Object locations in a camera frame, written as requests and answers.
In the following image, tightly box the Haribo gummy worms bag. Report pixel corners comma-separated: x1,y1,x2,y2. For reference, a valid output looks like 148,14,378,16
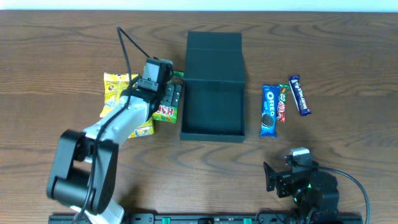
152,72,184,123

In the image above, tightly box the yellow snack bag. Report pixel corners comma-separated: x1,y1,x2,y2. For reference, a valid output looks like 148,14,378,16
99,72,129,118

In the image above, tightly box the blue Oreo cookie pack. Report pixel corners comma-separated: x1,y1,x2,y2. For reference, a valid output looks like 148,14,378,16
259,85,280,138

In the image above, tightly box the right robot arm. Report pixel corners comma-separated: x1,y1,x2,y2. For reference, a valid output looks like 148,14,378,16
263,154,342,224

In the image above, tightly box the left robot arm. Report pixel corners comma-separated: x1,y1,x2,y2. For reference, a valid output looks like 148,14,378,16
46,58,174,223

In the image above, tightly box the small yellow snack pack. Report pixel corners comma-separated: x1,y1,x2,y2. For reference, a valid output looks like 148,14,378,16
129,118,155,138

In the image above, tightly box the red KitKat bar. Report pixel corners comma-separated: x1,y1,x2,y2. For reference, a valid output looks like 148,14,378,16
277,84,290,123

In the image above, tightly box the dark green open box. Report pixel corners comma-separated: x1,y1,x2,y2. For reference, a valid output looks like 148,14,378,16
180,31,246,143

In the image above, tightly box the blue Dairy Milk bar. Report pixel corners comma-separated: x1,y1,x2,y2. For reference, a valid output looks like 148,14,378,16
289,75,311,116

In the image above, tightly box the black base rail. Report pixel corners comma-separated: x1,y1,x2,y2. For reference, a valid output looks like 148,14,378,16
48,213,364,224

